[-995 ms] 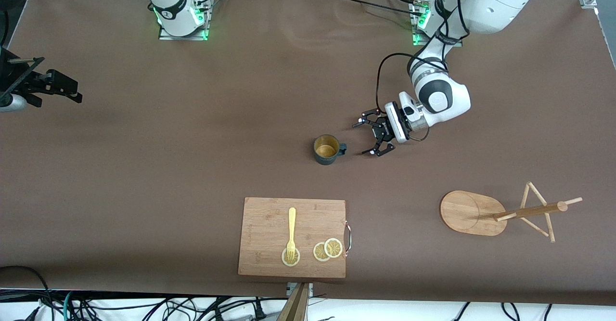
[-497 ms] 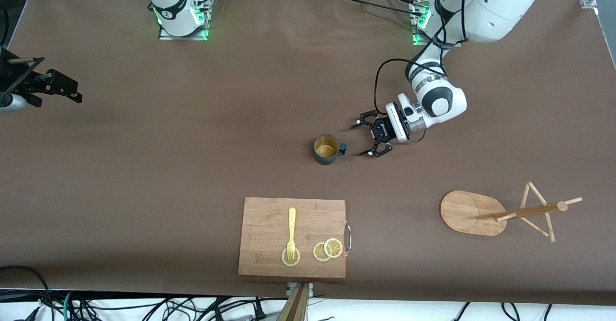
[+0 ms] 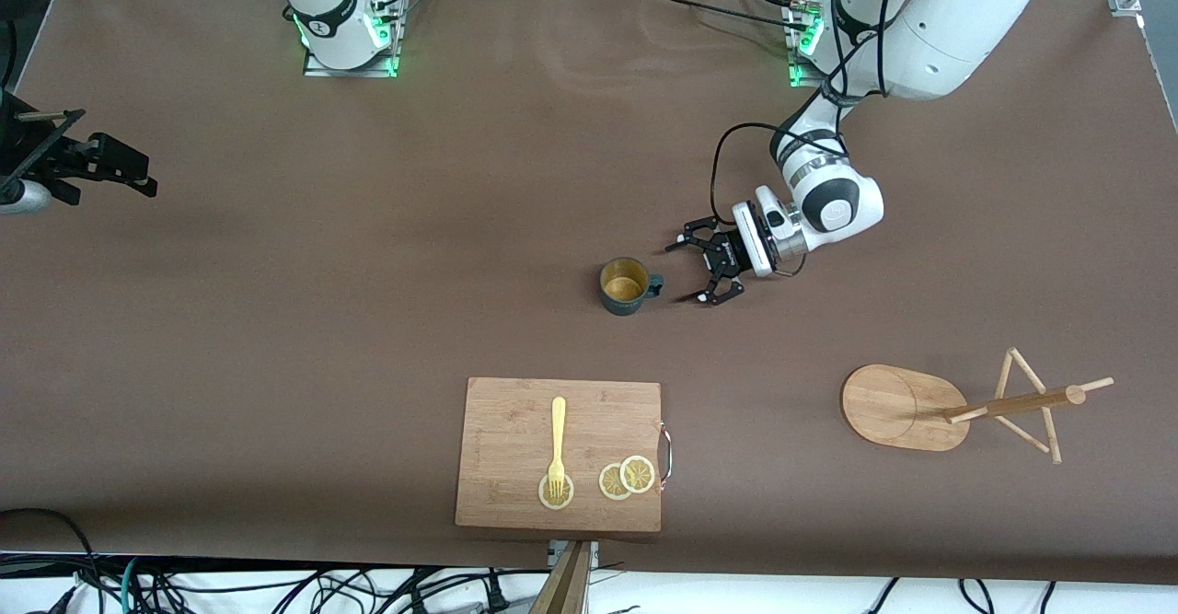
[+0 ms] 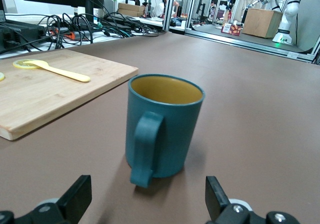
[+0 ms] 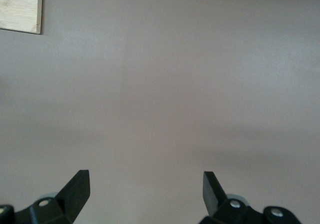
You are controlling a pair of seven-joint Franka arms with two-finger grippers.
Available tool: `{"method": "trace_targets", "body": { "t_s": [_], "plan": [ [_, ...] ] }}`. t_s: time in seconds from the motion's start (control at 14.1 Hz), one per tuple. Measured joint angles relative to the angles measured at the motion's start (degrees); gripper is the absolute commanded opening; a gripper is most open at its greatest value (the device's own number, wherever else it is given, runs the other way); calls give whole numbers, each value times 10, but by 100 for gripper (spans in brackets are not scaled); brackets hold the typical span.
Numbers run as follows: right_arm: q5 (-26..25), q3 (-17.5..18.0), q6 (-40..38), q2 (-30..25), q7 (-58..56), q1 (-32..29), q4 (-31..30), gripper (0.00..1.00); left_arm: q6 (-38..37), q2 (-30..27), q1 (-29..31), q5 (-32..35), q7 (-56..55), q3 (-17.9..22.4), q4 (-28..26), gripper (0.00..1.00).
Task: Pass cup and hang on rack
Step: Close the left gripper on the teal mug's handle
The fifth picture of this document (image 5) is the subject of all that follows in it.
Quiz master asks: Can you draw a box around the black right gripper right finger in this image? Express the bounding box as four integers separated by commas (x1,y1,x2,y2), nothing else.
199,171,301,224

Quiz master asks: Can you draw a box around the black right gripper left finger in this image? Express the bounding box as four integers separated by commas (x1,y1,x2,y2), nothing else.
0,169,91,224

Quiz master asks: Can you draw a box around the brown table cover sheet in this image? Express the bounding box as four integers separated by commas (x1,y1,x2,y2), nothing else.
0,0,320,224

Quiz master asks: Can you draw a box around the bamboo cutting board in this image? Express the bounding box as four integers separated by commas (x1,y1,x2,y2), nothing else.
0,0,43,35

